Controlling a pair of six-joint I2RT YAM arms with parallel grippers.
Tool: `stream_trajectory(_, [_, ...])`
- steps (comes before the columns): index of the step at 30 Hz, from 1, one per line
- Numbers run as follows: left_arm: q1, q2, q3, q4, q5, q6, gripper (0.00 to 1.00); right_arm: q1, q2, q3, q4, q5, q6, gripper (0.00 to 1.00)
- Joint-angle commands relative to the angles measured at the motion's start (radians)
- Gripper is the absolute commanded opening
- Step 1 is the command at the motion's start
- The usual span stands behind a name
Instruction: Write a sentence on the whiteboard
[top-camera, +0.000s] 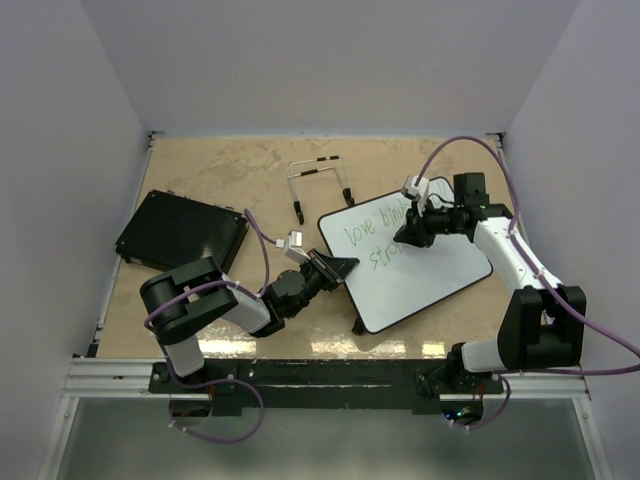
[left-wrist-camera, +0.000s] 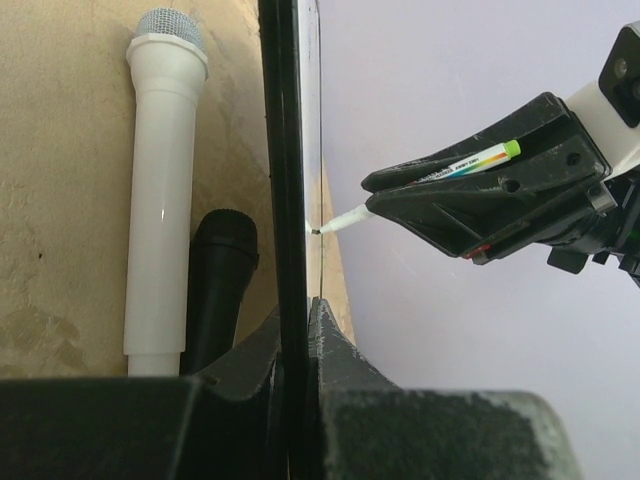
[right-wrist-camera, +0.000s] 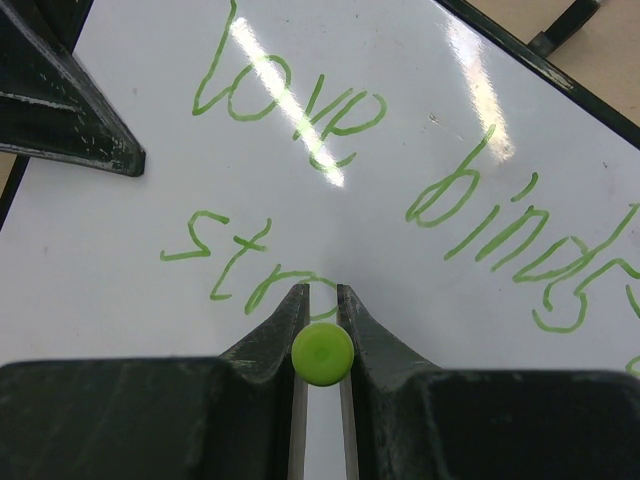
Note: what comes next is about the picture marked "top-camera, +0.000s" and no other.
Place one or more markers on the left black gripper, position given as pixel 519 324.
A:
pixel 336 267

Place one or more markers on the black flat case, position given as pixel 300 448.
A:
pixel 167 231

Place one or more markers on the white rectangular whiteboard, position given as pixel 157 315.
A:
pixel 395 281

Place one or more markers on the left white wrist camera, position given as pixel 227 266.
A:
pixel 292 247

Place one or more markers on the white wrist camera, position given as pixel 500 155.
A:
pixel 292 247
pixel 416 189

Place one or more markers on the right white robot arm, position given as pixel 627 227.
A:
pixel 537 332

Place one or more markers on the black wire easel stand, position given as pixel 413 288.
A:
pixel 310 178

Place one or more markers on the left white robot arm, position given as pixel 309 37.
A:
pixel 183 301

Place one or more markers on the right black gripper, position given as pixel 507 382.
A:
pixel 412 234

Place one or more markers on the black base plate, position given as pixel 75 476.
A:
pixel 419 386

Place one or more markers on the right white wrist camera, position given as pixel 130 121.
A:
pixel 416 189

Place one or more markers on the aluminium frame rail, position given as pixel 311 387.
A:
pixel 101 378

